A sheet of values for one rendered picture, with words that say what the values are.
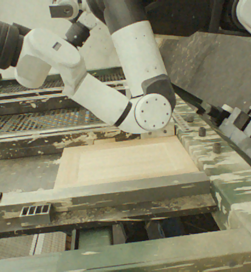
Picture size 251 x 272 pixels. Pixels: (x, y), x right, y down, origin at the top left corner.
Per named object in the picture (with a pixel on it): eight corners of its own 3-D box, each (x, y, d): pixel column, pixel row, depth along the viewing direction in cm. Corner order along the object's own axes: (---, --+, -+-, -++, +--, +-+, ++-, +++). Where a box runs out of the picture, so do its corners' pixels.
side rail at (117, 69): (132, 78, 250) (131, 65, 246) (3, 93, 245) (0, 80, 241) (131, 76, 257) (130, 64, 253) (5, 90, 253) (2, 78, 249)
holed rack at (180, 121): (192, 131, 101) (192, 130, 101) (184, 132, 101) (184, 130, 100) (135, 64, 253) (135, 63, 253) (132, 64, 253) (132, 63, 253)
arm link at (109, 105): (68, 101, 67) (137, 144, 72) (72, 99, 58) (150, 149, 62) (93, 63, 68) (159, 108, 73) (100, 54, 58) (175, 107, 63)
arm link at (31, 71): (-14, 80, 58) (41, 96, 64) (-4, 43, 51) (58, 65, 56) (-4, 42, 64) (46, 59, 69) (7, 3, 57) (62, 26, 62)
